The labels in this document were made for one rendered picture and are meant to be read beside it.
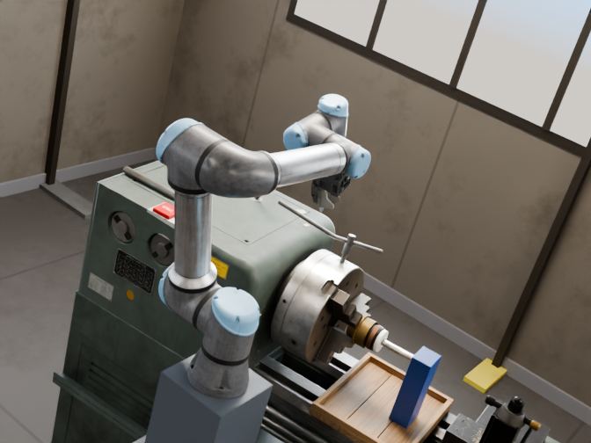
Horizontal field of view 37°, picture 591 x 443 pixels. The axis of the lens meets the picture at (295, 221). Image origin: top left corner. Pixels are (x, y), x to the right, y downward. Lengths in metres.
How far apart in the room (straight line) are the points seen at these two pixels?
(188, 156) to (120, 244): 0.84
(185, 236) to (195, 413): 0.43
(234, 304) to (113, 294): 0.74
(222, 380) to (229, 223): 0.58
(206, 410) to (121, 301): 0.69
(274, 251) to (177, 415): 0.56
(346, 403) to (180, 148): 1.06
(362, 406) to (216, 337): 0.69
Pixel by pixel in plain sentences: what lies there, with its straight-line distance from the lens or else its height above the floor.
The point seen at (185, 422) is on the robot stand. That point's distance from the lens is 2.20.
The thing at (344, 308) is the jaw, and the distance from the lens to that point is 2.50.
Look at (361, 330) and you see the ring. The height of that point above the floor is 1.10.
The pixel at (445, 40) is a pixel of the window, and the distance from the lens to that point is 4.47.
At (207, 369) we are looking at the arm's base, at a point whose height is 1.16.
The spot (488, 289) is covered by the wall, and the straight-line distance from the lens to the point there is 4.64.
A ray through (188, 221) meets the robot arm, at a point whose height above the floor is 1.51.
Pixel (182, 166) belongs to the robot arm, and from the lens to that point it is 1.87.
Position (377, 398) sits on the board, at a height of 0.89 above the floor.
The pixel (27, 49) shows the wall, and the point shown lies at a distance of 4.81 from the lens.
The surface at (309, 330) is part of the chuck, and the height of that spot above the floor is 1.10.
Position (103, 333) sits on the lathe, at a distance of 2.83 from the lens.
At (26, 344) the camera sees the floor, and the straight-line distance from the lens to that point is 4.02.
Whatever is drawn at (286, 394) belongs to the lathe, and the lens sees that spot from 2.62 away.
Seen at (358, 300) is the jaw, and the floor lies 1.11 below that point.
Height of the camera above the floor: 2.45
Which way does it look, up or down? 27 degrees down
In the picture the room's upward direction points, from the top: 16 degrees clockwise
